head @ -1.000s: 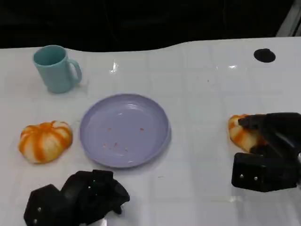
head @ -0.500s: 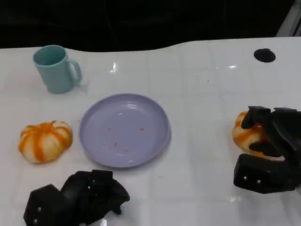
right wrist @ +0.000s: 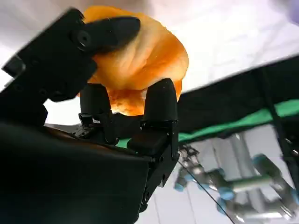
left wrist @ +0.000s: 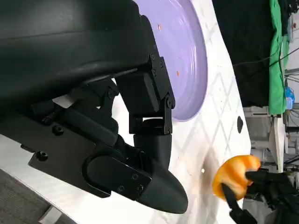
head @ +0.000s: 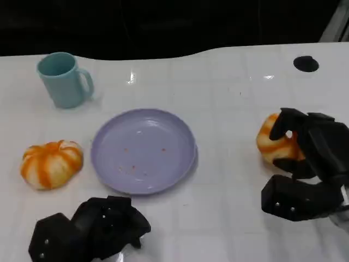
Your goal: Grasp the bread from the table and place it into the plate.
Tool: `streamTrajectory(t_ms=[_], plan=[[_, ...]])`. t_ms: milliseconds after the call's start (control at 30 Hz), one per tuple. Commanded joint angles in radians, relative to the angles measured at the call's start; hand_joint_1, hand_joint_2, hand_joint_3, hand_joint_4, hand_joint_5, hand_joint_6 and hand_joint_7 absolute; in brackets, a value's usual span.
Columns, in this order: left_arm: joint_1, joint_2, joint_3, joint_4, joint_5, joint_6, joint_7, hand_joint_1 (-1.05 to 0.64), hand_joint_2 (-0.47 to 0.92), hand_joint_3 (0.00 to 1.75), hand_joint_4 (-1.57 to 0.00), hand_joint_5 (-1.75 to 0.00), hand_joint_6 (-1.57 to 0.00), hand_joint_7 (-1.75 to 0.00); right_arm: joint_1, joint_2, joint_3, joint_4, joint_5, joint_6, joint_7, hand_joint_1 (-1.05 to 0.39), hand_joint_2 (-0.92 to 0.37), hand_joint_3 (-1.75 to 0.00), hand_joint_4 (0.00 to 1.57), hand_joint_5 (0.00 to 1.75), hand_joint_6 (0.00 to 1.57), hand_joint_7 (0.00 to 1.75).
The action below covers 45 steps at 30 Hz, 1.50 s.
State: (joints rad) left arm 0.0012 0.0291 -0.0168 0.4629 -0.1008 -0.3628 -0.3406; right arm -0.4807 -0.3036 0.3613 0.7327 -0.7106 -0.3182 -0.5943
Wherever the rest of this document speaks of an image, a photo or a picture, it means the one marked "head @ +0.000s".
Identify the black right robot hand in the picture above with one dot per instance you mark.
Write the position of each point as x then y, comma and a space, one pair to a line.
321, 147

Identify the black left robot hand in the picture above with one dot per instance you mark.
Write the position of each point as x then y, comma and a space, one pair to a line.
109, 218

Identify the orange and white bread roll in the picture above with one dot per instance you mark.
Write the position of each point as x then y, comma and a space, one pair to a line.
50, 165
268, 147

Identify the lilac plate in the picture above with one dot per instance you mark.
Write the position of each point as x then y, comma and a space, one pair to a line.
144, 151

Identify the black round table grommet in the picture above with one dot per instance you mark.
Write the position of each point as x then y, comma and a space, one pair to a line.
305, 63

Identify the pale green mug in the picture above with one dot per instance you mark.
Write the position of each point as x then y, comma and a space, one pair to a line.
62, 82

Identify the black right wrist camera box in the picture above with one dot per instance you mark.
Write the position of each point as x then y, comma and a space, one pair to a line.
294, 197

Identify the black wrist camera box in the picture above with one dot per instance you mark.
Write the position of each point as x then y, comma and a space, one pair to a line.
294, 197
53, 240

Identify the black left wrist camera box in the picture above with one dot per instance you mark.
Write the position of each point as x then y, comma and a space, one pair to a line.
53, 240

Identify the grey metal frame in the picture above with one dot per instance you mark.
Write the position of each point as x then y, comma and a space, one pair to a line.
336, 24

